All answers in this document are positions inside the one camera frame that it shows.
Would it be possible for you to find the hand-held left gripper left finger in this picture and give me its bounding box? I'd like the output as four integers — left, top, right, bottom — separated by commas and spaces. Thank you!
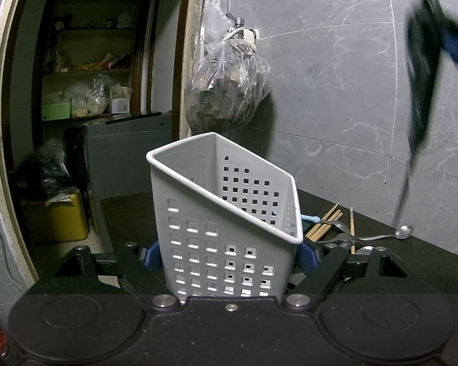
34, 241, 182, 310

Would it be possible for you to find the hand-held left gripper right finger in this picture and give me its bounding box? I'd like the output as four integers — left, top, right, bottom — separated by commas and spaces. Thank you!
282, 241, 430, 310

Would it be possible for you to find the white perforated utensil basket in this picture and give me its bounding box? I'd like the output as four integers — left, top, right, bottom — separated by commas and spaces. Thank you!
146, 131, 304, 300

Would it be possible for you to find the metal spoon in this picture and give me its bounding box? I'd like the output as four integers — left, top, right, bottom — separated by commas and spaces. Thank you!
357, 225, 414, 242

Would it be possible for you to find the yellow plastic box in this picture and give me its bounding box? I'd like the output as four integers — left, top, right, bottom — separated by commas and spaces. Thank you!
21, 187, 89, 242

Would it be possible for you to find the grey cabinet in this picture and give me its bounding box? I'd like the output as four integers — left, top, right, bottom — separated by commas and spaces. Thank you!
80, 111, 174, 233

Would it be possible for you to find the black garbage bag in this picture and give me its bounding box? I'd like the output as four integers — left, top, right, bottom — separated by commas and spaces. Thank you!
17, 139, 75, 201

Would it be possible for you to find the small clear food bag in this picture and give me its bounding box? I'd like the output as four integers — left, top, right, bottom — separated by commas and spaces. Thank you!
71, 74, 111, 119

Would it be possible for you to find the green box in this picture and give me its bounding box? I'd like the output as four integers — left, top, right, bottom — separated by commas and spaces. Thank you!
41, 101, 72, 122

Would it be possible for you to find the clear plastic bag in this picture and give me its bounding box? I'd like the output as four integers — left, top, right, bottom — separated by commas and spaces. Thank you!
185, 0, 271, 136

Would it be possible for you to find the storage shelf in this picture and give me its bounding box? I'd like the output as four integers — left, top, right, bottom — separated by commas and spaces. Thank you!
34, 0, 153, 119

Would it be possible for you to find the wall faucet valve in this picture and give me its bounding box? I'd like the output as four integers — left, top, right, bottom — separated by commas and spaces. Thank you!
223, 13, 257, 52

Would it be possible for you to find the wooden door frame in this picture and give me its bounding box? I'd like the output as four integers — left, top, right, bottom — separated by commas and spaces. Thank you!
0, 0, 214, 286

